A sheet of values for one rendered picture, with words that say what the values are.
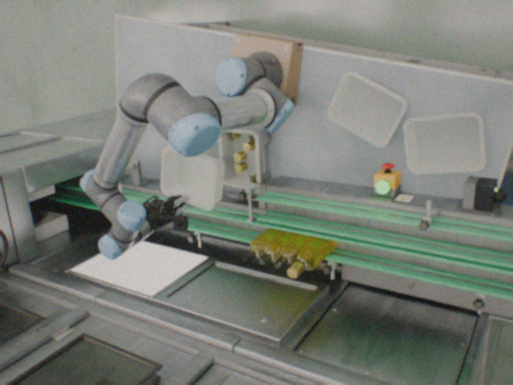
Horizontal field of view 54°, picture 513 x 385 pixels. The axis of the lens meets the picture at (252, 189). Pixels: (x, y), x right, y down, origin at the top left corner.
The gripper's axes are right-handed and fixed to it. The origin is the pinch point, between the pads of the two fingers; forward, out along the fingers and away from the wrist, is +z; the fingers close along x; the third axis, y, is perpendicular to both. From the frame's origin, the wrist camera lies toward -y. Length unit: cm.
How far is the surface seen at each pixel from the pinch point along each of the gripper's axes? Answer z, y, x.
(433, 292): 21, -79, 20
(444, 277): 17, -82, 10
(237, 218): 13.9, -10.3, 12.0
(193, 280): -8.7, -6.7, 26.4
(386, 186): 28, -58, -8
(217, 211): 16.8, 0.7, 14.3
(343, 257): 15, -51, 14
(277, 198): 16.4, -25.1, 0.6
